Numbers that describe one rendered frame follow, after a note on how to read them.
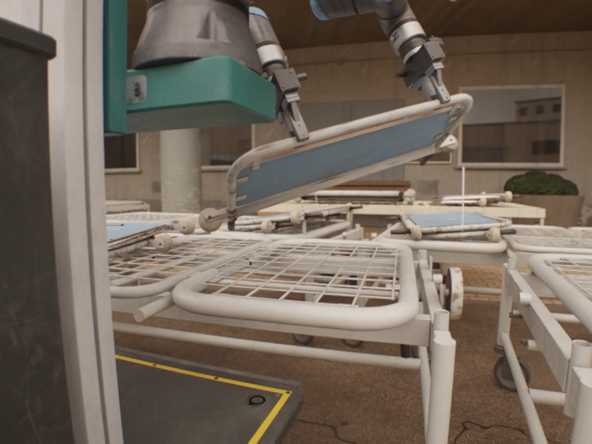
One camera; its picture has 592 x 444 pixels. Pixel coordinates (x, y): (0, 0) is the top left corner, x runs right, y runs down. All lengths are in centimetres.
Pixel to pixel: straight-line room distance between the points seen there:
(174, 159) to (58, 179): 519
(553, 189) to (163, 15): 591
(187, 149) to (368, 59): 360
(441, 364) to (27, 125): 66
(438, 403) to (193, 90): 64
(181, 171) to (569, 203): 537
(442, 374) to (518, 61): 699
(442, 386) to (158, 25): 71
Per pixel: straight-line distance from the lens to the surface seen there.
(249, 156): 83
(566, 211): 604
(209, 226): 102
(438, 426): 77
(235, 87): 50
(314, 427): 126
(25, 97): 35
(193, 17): 55
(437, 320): 77
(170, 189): 569
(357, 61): 729
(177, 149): 567
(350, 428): 126
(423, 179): 692
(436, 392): 74
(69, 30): 54
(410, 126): 111
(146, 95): 56
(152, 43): 55
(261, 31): 96
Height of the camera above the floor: 72
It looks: 5 degrees down
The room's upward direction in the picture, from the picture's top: straight up
